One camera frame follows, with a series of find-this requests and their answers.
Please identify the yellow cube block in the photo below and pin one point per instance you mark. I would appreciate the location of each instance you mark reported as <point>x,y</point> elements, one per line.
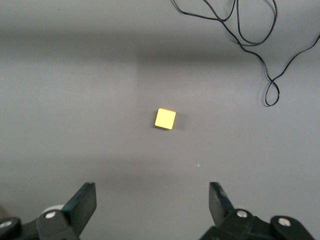
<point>165,118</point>

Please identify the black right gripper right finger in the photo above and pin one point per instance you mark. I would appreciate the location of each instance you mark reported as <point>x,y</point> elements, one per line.
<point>222,207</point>

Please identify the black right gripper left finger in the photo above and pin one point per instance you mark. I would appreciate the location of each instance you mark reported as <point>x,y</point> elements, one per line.
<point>80,207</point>

